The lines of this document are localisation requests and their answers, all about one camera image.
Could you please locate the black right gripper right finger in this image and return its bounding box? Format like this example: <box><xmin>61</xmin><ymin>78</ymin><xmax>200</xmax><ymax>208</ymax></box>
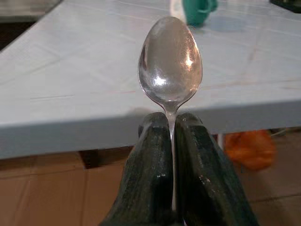
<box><xmin>174</xmin><ymin>112</ymin><xmax>260</xmax><ymax>226</ymax></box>

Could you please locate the orange plastic bag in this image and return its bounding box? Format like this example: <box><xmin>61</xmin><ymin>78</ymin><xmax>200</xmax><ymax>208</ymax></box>
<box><xmin>224</xmin><ymin>130</ymin><xmax>276</xmax><ymax>170</ymax></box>

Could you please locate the silver metal spoon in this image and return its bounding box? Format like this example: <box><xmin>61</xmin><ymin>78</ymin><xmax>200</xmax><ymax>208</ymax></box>
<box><xmin>137</xmin><ymin>16</ymin><xmax>203</xmax><ymax>211</ymax></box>

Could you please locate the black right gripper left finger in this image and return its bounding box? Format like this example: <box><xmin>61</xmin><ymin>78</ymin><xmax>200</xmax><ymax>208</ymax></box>
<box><xmin>99</xmin><ymin>112</ymin><xmax>176</xmax><ymax>226</ymax></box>

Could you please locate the green ceramic mug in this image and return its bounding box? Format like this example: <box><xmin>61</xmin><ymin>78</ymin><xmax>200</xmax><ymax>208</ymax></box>
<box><xmin>182</xmin><ymin>0</ymin><xmax>218</xmax><ymax>26</ymax></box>

